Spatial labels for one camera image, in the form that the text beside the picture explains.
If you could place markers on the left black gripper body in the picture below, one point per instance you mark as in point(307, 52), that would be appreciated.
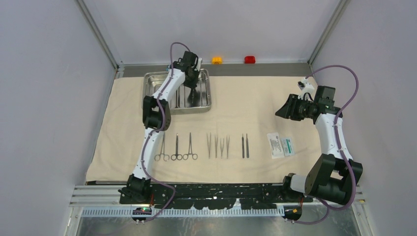
point(191, 82)

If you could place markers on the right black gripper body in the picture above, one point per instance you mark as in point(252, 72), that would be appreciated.
point(301, 110)

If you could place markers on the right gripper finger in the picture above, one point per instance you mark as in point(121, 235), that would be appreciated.
point(291, 101)
point(284, 112)

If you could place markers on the wire mesh steel basket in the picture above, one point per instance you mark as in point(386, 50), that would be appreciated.
point(192, 110)

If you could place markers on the green white packet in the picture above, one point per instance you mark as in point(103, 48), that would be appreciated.
point(288, 146)

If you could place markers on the white sterile pouch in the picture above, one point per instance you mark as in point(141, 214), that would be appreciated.
point(275, 145)

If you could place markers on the beige cloth wrap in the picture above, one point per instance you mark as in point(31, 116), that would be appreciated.
point(240, 105)

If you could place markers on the steel tweezers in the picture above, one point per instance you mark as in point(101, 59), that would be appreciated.
point(221, 146)
point(227, 146)
point(216, 144)
point(208, 137)

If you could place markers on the short steel scissors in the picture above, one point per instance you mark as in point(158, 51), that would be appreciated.
point(176, 156)

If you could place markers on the long steel forceps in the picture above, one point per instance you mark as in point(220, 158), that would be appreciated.
point(162, 155)

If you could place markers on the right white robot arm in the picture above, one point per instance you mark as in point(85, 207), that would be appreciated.
point(335, 175)

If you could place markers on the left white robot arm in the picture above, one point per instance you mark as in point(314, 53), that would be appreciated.
point(156, 119)

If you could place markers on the right steel tray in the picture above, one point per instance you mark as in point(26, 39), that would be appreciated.
point(202, 93)

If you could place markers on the steel tray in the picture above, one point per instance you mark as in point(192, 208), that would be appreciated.
point(153, 81)
point(202, 93)

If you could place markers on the yellow button block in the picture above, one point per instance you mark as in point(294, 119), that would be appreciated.
point(217, 60)

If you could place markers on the left steel tray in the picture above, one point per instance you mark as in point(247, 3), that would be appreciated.
point(153, 81)

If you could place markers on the red button block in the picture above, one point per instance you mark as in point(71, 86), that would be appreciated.
point(249, 59)

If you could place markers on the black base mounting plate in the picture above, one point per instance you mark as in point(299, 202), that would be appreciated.
point(212, 196)

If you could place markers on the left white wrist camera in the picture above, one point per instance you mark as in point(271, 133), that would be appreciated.
point(198, 64)

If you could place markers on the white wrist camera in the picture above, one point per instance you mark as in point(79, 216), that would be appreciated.
point(198, 64)
point(306, 89)

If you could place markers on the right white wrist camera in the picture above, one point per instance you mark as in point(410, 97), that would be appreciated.
point(306, 89)

